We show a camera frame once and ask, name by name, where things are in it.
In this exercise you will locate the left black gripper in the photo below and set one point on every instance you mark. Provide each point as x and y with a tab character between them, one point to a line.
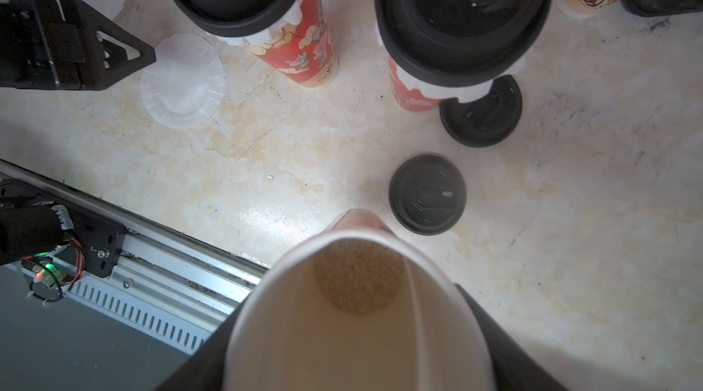
86	51

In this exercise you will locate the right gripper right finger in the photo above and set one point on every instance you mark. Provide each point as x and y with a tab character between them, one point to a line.
514	369

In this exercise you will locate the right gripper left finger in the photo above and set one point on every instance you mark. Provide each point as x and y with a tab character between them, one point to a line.
209	368

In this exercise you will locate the red paper cup front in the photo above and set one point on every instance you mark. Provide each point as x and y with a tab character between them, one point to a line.
409	100

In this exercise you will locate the metal base rail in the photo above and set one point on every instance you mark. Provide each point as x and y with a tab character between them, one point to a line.
152	278

